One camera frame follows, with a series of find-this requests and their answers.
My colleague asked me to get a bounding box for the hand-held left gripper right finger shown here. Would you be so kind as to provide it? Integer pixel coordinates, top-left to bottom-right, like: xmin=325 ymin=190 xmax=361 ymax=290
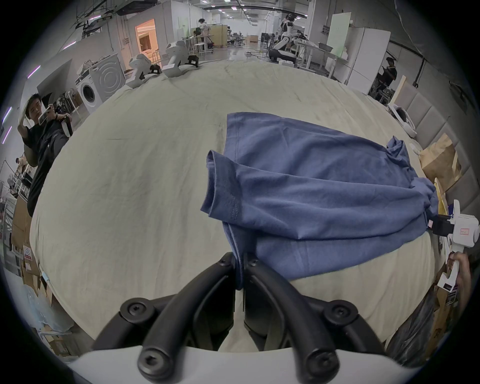
xmin=243 ymin=253 xmax=387 ymax=383

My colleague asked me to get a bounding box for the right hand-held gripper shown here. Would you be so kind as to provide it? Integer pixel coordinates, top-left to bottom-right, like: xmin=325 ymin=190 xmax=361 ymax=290
xmin=424 ymin=199 xmax=480 ymax=292

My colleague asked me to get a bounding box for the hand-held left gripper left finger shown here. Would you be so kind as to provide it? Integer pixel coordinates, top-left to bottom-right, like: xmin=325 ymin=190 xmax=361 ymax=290
xmin=92 ymin=252 xmax=237 ymax=383

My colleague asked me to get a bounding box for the blue shirt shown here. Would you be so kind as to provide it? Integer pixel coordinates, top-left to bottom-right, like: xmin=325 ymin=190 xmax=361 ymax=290
xmin=200 ymin=112 xmax=439 ymax=290

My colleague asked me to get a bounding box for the person's right hand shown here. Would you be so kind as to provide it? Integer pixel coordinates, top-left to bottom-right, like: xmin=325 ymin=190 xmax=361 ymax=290
xmin=447 ymin=252 xmax=472 ymax=301

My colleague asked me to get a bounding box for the brown paper bag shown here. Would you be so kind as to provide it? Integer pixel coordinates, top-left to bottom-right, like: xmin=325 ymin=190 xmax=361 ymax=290
xmin=418 ymin=133 xmax=463 ymax=196

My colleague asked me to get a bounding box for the white headset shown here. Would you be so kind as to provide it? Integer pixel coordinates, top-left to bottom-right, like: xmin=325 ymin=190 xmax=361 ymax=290
xmin=386 ymin=103 xmax=418 ymax=138

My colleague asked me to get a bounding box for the padded grey headboard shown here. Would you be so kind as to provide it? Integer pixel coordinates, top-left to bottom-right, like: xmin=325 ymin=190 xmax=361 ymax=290
xmin=394 ymin=85 xmax=478 ymax=211

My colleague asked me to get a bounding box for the bed with beige sheet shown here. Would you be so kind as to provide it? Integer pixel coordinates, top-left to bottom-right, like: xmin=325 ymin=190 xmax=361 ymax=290
xmin=29 ymin=59 xmax=451 ymax=353

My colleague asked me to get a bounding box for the white cabinet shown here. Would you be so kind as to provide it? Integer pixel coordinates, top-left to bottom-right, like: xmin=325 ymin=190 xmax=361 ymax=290
xmin=343 ymin=27 xmax=392 ymax=95

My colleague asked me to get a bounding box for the white table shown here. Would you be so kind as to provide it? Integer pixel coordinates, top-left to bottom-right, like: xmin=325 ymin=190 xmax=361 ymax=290
xmin=295 ymin=40 xmax=349 ymax=79

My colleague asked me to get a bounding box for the white humanoid robot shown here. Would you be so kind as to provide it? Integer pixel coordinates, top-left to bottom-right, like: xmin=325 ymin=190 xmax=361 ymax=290
xmin=268 ymin=13 xmax=301 ymax=63

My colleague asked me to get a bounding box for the spare white hand-held gripper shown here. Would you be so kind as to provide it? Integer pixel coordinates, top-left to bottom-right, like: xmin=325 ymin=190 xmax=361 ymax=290
xmin=162 ymin=40 xmax=200 ymax=78
xmin=126 ymin=53 xmax=163 ymax=89

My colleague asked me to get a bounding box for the white washing machine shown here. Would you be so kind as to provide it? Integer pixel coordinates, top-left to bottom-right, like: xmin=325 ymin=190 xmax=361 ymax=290
xmin=75 ymin=52 xmax=127 ymax=110

